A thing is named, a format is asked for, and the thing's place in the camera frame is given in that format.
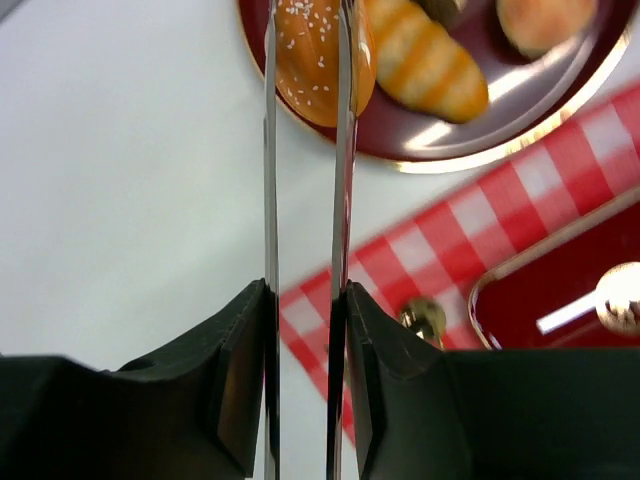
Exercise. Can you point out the dark brown bread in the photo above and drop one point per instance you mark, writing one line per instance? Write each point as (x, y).
(443, 11)

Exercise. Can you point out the sesame bun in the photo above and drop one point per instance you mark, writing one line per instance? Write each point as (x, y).
(308, 58)

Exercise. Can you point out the gold spoon black handle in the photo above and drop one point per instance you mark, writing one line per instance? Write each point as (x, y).
(425, 318)

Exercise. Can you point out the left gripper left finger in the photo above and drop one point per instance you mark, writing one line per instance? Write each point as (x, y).
(187, 410)

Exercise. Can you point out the round red plate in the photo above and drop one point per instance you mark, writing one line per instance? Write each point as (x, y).
(528, 99)

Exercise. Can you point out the striped orange bread roll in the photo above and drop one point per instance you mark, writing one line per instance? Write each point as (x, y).
(421, 66)

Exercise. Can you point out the rectangular red tray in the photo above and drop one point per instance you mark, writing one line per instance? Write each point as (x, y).
(577, 288)

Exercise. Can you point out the round pale bun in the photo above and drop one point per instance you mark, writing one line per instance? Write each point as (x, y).
(535, 27)

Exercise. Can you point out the stainless steel tongs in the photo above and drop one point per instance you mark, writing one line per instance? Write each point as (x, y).
(344, 168)

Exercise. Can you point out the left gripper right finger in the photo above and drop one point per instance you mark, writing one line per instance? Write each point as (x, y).
(425, 413)

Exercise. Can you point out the red white checkered cloth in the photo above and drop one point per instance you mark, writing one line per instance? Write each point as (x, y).
(444, 249)

